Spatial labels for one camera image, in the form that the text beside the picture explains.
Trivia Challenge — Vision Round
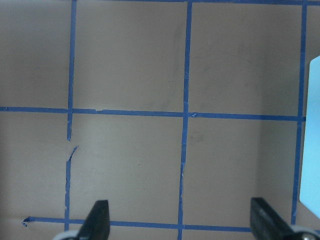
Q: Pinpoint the light blue plastic bin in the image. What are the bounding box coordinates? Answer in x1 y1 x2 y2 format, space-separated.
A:
299 56 320 217

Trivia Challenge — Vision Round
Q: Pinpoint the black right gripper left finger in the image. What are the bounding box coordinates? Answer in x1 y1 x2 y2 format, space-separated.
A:
76 200 111 240

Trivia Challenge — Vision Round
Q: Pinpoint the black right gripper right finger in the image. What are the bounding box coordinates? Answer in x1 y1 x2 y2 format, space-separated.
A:
250 197 296 240

